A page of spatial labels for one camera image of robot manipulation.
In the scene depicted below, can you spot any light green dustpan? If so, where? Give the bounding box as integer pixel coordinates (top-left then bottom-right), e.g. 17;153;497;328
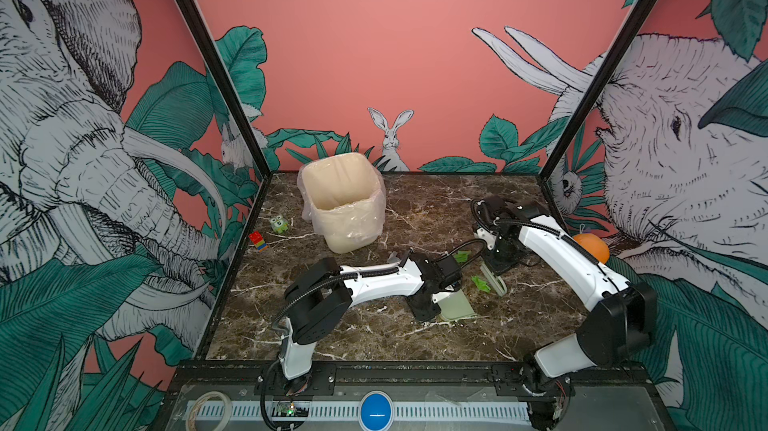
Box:
433;290;477;322

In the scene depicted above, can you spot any beige trash bin with liner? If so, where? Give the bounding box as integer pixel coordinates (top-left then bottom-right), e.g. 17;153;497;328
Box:
297;152;386;254

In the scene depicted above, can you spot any light green hand brush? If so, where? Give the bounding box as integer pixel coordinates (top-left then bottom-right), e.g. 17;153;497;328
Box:
480;262;508;296

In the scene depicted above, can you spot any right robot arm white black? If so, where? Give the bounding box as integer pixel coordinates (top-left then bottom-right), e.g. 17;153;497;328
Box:
470;196;658;390

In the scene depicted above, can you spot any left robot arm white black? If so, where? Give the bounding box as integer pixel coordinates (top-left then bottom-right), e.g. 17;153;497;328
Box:
272;250;462;381

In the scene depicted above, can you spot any green paper scrap upper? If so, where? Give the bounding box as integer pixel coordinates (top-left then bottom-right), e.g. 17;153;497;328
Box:
453;250;471;264

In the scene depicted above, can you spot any green paper scrap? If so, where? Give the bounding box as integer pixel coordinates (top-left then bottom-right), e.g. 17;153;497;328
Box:
453;250;471;264
472;276;492;293

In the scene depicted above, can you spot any green paper scrap centre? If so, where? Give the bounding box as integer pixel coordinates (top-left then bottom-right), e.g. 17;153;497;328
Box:
472;276;492;293

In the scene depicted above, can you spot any small green frog toy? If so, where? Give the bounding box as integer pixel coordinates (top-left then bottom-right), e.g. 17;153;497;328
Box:
269;215;290;235

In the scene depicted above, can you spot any red blue toy block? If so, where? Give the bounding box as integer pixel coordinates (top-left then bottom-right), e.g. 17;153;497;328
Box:
248;231;268;250

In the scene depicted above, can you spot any coiled clear tube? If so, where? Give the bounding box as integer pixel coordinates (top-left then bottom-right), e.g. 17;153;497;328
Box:
184;391;234;431

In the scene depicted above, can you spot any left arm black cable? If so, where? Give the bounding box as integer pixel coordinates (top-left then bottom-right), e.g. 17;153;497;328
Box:
434;237;488;267

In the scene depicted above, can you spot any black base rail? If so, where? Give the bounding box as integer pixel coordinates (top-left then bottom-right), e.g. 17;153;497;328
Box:
168;360;651;400

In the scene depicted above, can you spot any white slotted cable duct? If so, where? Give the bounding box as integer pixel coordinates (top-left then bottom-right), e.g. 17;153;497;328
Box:
185;400;532;426

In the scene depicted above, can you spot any right black frame post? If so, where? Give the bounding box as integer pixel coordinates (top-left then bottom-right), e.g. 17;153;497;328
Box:
539;0;688;181

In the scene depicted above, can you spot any black frame post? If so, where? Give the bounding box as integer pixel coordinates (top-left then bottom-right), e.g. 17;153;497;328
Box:
174;0;272;178
539;0;688;181

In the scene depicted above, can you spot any left black frame post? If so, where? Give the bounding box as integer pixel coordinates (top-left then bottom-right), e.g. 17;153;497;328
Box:
174;0;272;178

